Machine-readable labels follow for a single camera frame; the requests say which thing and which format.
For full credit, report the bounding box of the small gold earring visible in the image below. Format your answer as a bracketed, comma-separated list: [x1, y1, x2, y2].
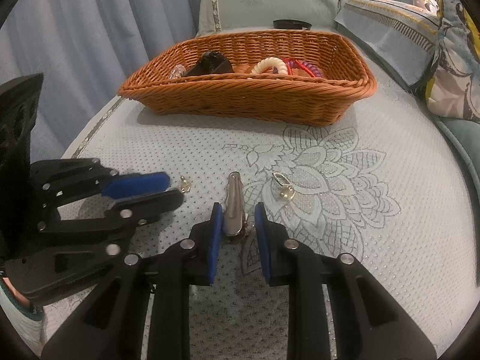
[179, 175, 192, 194]

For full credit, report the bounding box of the metal barrette hair clip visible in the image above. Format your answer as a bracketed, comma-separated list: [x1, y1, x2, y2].
[222, 172, 247, 240]

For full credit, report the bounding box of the cream spiral hair tie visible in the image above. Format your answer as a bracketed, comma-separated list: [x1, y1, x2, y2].
[249, 56, 291, 76]

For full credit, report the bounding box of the red cord bracelet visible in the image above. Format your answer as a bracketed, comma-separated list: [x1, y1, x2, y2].
[280, 58, 313, 76]

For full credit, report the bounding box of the teal sofa cover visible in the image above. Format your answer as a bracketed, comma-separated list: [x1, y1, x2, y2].
[61, 58, 479, 355]

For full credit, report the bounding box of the blue curtain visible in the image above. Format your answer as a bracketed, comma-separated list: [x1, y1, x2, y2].
[1, 0, 200, 161]

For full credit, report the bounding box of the brown wicker basket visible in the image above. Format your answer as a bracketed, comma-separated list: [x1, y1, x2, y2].
[118, 29, 377, 127]

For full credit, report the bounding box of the teal velvet cushion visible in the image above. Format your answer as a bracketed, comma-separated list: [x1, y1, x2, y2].
[432, 115, 480, 196]

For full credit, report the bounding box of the large floral pillow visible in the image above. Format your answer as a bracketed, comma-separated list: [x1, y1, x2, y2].
[425, 0, 479, 123]

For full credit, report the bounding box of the striped backrest cushion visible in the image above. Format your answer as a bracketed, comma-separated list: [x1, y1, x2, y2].
[334, 0, 440, 89]

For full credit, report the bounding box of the black strap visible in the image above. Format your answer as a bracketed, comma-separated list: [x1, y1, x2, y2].
[271, 19, 314, 31]

